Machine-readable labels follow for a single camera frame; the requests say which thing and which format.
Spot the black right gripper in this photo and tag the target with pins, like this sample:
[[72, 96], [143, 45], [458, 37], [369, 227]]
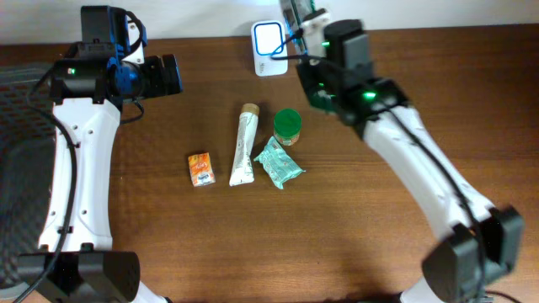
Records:
[[315, 81]]

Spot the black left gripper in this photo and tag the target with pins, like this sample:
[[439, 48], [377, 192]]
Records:
[[160, 83]]

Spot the green lid jar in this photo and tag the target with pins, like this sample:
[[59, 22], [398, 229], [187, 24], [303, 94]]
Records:
[[287, 127]]

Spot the mint green small packet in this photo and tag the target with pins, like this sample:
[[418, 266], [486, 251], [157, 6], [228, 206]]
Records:
[[277, 164]]

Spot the white tube with tan cap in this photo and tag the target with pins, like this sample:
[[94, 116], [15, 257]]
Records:
[[242, 170]]

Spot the small orange box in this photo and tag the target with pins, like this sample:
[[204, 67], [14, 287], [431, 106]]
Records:
[[200, 169]]

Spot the green 3M wipes packet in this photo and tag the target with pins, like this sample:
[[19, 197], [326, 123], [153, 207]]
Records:
[[293, 12]]

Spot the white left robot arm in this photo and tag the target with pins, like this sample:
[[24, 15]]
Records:
[[75, 261]]

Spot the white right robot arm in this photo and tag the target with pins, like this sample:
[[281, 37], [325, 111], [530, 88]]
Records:
[[478, 243]]

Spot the white barcode scanner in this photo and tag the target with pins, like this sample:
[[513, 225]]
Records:
[[267, 38]]

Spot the grey plastic basket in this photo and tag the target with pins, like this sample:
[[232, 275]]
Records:
[[27, 160]]

